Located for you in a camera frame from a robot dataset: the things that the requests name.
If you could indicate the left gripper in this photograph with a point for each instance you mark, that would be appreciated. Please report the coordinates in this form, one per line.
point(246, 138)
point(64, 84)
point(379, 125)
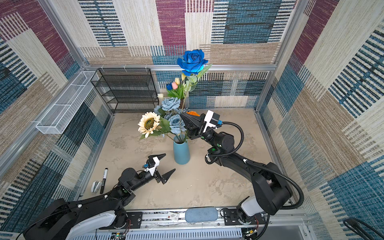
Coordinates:
point(164, 177)

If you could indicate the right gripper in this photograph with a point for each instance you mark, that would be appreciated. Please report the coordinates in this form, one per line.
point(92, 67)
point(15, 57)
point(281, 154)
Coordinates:
point(196, 127)

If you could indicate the orange marigold stem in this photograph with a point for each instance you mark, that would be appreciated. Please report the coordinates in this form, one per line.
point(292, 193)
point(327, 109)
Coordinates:
point(192, 113)

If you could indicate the red glass vase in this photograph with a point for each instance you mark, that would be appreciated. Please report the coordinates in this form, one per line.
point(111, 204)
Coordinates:
point(183, 104)

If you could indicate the teal ceramic vase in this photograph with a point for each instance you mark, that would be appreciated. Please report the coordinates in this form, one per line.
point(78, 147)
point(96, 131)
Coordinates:
point(181, 153)

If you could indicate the blue hydrangea bunch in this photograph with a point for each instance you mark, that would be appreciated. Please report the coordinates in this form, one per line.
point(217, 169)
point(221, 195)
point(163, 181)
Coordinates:
point(172, 105)

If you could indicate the pink tulip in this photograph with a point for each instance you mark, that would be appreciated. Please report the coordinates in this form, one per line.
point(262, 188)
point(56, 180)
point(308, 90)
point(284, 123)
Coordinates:
point(175, 87)

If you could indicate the cream flower stem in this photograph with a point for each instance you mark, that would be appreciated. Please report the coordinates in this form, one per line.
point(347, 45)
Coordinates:
point(153, 125)

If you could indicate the blue tulip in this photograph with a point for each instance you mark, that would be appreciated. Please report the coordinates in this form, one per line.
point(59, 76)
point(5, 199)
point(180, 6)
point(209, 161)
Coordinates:
point(169, 86)

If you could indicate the blue round object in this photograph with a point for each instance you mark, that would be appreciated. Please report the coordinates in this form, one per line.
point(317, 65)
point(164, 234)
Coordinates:
point(194, 66)

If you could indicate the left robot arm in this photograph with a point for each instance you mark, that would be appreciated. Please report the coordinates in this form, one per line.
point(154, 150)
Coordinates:
point(63, 220)

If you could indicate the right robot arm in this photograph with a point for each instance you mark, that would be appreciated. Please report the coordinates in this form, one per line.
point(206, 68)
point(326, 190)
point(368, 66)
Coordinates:
point(273, 191)

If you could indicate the white label tag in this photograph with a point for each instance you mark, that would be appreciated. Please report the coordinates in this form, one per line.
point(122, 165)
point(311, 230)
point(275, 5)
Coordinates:
point(172, 216)

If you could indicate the blue-grey sponge pad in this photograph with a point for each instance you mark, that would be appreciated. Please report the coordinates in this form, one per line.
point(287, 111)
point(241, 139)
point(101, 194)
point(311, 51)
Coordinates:
point(199, 215)

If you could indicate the black marker pen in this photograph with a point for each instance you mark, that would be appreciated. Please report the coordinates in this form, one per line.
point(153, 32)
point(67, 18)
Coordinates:
point(104, 181)

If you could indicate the white stapler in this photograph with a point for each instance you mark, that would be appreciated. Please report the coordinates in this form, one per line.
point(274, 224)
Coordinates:
point(96, 186)

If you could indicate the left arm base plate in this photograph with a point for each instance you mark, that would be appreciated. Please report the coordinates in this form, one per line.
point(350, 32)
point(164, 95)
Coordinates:
point(132, 220)

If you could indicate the black wire shelf rack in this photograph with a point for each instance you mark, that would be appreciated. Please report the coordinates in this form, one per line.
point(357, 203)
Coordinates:
point(129, 90)

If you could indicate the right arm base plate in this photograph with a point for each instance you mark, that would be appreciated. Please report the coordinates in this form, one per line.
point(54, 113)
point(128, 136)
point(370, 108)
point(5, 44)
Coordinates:
point(231, 218)

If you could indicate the white wire mesh basket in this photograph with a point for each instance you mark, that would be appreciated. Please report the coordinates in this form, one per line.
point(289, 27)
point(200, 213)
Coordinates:
point(58, 117)

